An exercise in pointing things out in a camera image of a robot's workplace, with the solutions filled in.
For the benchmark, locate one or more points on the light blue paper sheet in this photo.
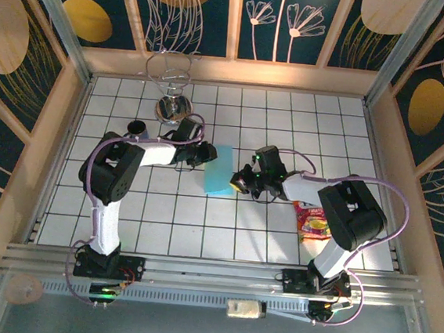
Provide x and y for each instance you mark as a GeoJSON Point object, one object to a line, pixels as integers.
{"type": "Point", "coordinates": [219, 170]}

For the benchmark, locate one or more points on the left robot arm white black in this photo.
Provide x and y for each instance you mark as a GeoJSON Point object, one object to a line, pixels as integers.
{"type": "Point", "coordinates": [107, 218]}

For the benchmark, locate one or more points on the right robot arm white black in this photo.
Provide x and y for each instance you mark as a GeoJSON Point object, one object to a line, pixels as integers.
{"type": "Point", "coordinates": [331, 259]}

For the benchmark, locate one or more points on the colourful candy bag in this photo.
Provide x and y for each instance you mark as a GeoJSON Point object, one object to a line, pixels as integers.
{"type": "Point", "coordinates": [314, 226]}

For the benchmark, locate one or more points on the dark blue mug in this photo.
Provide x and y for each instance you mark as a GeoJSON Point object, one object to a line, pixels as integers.
{"type": "Point", "coordinates": [136, 128]}

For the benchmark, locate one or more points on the small white box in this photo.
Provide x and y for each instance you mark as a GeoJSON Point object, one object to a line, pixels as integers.
{"type": "Point", "coordinates": [247, 309]}

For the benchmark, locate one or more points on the black controller box green light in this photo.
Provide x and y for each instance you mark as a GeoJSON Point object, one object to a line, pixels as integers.
{"type": "Point", "coordinates": [326, 312]}
{"type": "Point", "coordinates": [104, 293]}

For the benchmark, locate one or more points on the round wooden disc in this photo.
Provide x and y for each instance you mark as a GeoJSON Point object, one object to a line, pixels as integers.
{"type": "Point", "coordinates": [23, 290]}

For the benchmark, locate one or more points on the aluminium mounting rail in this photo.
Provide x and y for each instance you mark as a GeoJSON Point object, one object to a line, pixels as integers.
{"type": "Point", "coordinates": [215, 276]}

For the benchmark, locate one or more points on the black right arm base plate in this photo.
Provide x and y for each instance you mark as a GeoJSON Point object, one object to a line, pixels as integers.
{"type": "Point", "coordinates": [293, 281]}

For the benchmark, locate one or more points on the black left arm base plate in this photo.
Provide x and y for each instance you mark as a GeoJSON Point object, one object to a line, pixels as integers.
{"type": "Point", "coordinates": [135, 268]}

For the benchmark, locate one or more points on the aluminium frame post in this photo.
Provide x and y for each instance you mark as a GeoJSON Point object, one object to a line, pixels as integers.
{"type": "Point", "coordinates": [59, 21]}
{"type": "Point", "coordinates": [402, 50]}

